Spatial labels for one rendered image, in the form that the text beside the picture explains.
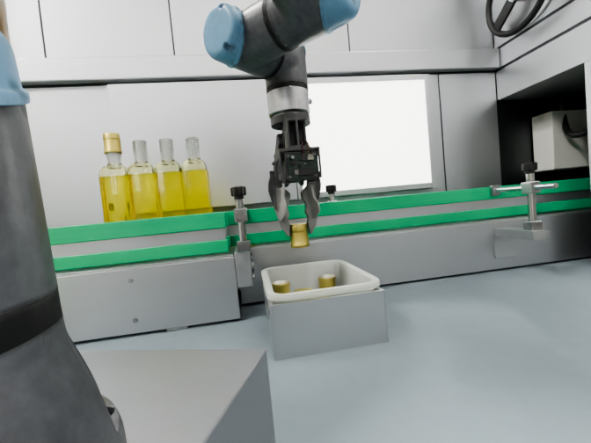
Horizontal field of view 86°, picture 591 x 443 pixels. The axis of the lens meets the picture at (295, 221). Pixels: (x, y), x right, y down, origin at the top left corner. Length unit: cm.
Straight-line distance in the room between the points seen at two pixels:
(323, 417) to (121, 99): 86
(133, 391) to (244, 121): 75
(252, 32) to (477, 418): 51
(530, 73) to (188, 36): 96
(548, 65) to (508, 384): 89
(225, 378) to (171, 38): 92
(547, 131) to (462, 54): 36
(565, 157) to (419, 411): 105
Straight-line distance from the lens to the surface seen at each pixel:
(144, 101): 97
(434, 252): 85
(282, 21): 48
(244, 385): 26
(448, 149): 113
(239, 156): 90
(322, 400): 40
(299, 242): 59
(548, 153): 129
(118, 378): 32
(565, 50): 113
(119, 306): 68
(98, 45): 109
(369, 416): 37
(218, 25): 52
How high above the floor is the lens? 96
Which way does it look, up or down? 3 degrees down
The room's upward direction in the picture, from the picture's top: 5 degrees counter-clockwise
